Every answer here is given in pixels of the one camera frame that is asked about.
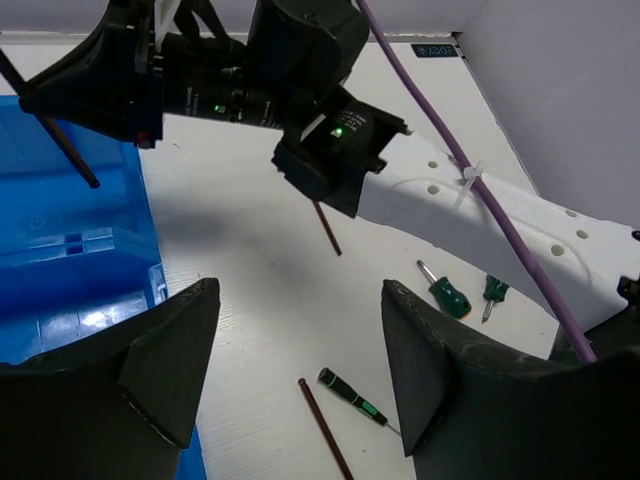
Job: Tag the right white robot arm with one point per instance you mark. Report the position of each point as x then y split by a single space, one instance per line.
582 270

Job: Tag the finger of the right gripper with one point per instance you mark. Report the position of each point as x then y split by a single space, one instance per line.
111 82

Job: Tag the blue plastic compartment bin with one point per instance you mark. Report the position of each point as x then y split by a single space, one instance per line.
74 260

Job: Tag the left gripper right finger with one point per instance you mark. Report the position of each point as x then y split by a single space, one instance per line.
470 407

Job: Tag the brown hex key front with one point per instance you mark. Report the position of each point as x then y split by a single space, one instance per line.
325 430

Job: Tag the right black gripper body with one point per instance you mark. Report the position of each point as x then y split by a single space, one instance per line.
288 75

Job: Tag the right table logo sticker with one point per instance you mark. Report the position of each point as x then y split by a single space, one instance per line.
434 50

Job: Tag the green stubby phillips screwdriver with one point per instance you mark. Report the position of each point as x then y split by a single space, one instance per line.
495 292

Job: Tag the brown hex key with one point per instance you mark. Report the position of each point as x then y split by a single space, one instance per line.
327 228
325 430
17 82

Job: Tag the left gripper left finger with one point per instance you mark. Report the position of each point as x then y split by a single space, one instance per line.
118 404

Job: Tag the green orange stubby screwdriver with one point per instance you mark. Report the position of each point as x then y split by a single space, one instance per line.
451 301

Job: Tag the black green precision screwdriver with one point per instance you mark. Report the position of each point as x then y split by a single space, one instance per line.
344 391

